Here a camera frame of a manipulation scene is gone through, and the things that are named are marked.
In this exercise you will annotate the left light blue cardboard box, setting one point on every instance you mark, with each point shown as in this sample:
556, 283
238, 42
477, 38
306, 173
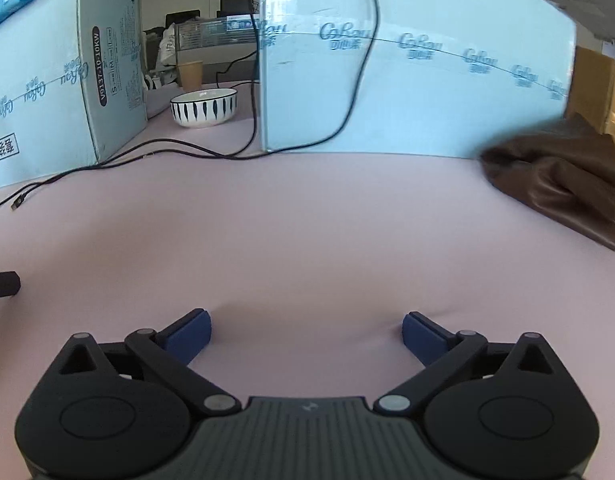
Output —
71, 85

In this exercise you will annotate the brown cardboard box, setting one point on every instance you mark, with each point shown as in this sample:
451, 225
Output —
592, 90

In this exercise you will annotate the black computer monitor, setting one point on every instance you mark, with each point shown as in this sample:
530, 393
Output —
234, 8

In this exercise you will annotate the brown leather bag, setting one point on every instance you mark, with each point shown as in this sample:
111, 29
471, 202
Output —
565, 171

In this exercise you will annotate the paper cup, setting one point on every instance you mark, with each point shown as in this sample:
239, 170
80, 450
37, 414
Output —
191, 75

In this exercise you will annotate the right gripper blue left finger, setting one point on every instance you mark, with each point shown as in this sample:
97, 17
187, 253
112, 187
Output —
177, 344

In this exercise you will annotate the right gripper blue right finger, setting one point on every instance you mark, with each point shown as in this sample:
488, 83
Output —
433, 344

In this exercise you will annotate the white striped ceramic bowl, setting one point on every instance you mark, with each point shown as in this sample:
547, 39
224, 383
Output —
204, 108

